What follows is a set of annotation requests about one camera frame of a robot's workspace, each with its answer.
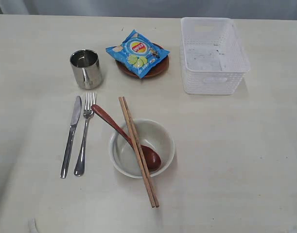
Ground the dark red wooden spoon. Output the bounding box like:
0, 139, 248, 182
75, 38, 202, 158
91, 104, 161, 171

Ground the silver fork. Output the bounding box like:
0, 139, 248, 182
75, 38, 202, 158
74, 92, 96, 177

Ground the white perforated plastic basket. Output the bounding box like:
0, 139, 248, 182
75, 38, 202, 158
180, 17, 250, 95

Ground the wooden chopstick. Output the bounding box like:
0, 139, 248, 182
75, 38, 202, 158
122, 97, 159, 208
119, 97, 156, 208

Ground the silver foil packet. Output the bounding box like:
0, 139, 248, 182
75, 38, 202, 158
70, 49, 104, 90

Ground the white ceramic bowl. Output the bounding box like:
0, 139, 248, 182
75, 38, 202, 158
109, 119, 175, 179

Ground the silver table knife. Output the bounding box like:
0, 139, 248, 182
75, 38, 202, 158
60, 96, 82, 179

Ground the blue chips bag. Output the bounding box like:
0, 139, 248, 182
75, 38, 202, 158
105, 30, 170, 79

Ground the brown round plate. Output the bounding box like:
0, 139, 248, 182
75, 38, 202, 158
116, 56, 169, 79

